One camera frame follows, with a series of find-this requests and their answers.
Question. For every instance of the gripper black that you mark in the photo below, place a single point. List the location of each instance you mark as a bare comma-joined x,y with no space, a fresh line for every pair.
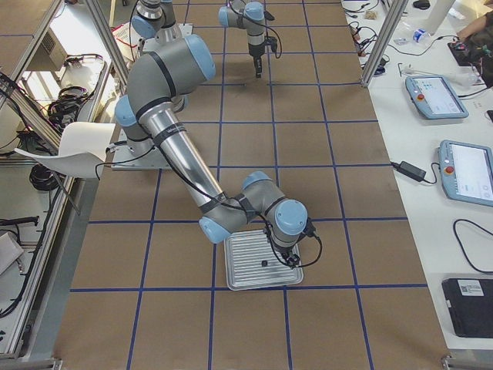
256,54
285,252

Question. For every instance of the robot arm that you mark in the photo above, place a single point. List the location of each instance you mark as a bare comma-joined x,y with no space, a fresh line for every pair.
246,19
148,108

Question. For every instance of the silver ribbed metal tray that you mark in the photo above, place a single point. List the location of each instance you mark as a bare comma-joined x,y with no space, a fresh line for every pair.
244,252

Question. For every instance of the black brake pad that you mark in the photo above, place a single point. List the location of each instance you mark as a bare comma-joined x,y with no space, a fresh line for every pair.
269,16

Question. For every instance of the black power adapter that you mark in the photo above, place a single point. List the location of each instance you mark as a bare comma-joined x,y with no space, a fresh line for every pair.
409,170

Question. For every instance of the teach pendant far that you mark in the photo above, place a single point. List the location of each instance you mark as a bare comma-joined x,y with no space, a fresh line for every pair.
434,98

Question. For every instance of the teach pendant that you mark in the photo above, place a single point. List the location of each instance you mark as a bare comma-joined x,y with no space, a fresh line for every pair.
434,98
466,172

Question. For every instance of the black box device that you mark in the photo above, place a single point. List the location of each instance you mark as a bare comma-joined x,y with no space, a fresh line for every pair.
469,303

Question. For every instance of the white plastic chair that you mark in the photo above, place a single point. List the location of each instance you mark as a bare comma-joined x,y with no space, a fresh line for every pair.
82,147

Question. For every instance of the teach pendant near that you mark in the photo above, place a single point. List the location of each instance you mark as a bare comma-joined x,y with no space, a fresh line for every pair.
466,172

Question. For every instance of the person at desk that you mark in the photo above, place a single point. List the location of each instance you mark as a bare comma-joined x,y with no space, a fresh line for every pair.
475,36

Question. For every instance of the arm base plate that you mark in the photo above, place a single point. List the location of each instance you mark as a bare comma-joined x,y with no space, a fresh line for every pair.
181,31
131,156

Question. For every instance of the aluminium frame post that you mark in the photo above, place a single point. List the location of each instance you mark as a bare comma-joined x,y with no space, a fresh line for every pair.
387,30

